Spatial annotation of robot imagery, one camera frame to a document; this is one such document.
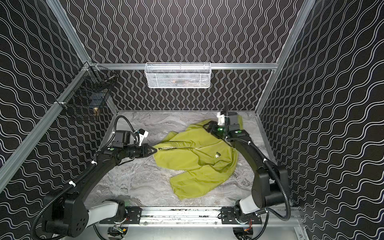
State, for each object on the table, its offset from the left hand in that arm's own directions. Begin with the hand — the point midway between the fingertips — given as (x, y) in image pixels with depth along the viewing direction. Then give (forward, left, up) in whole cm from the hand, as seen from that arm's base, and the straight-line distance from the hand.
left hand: (159, 151), depth 79 cm
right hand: (+14, -25, +3) cm, 29 cm away
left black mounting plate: (-27, +11, -17) cm, 34 cm away
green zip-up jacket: (+4, -23, -14) cm, 27 cm away
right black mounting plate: (-26, -36, -17) cm, 47 cm away
